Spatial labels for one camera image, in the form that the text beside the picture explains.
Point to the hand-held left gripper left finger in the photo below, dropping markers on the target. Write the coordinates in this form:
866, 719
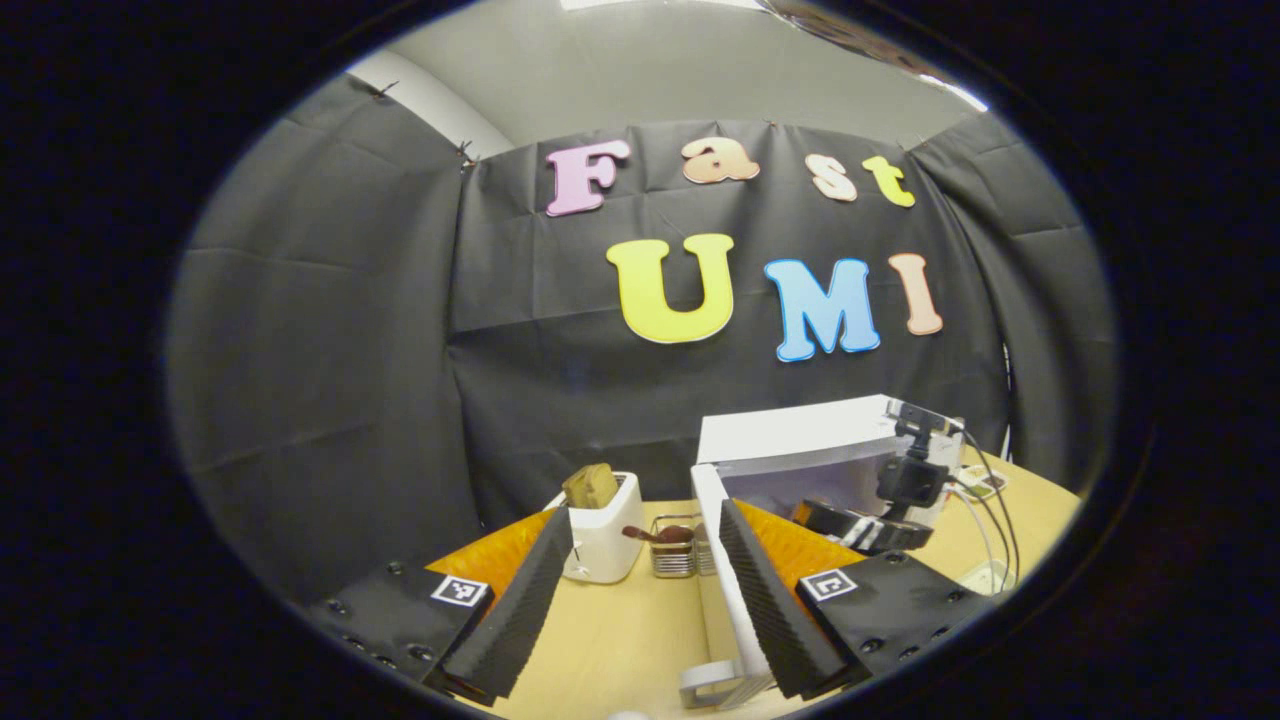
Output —
520, 610

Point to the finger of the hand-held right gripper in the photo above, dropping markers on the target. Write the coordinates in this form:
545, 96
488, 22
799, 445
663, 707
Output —
870, 530

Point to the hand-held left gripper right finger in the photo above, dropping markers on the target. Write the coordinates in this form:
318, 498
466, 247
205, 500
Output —
770, 610

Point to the white microwave oven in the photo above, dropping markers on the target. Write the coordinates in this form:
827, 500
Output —
790, 435

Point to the white toaster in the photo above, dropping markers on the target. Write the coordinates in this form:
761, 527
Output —
610, 545

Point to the pale green rectangular tray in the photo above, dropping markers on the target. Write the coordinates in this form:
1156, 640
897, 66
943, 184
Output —
985, 578

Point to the brown bread slice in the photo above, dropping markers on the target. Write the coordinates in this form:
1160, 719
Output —
592, 486

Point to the black backdrop cloth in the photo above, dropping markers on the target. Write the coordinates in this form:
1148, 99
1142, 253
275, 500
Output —
330, 350

